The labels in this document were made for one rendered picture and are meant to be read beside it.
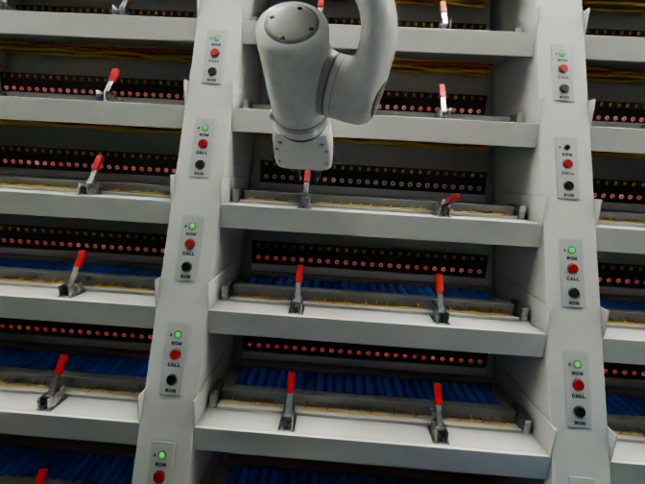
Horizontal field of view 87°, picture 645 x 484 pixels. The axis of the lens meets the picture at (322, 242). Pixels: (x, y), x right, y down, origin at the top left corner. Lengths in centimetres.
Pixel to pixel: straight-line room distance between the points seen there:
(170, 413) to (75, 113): 62
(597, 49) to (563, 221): 38
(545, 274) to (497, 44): 47
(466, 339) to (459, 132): 40
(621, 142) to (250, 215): 73
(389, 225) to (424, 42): 40
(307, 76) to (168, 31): 52
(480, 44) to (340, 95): 48
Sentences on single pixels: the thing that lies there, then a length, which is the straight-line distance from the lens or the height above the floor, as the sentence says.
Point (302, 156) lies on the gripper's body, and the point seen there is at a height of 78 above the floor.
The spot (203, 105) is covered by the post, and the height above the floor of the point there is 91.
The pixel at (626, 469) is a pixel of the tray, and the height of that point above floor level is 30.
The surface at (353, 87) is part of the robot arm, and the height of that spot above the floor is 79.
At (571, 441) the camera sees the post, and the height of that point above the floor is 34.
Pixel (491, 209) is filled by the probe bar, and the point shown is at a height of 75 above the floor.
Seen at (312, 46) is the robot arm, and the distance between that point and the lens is 43.
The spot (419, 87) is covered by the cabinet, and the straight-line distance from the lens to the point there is 101.
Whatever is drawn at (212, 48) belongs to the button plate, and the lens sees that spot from 84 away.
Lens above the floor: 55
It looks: 9 degrees up
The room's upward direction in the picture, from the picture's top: 4 degrees clockwise
